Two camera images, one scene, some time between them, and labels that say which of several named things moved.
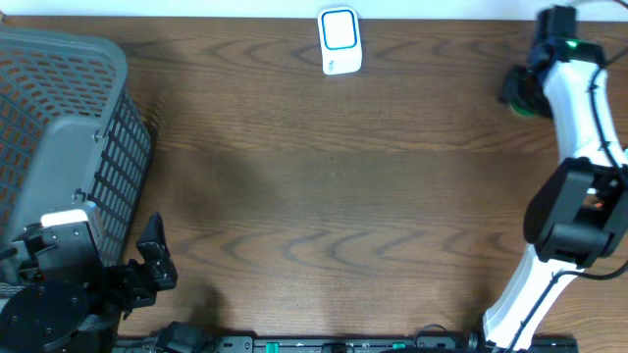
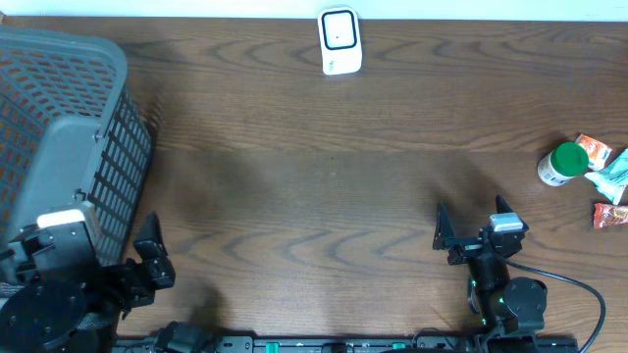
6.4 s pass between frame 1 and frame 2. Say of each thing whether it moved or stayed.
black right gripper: moved
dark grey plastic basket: stayed
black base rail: stayed
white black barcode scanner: stayed
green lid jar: moved
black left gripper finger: stayed
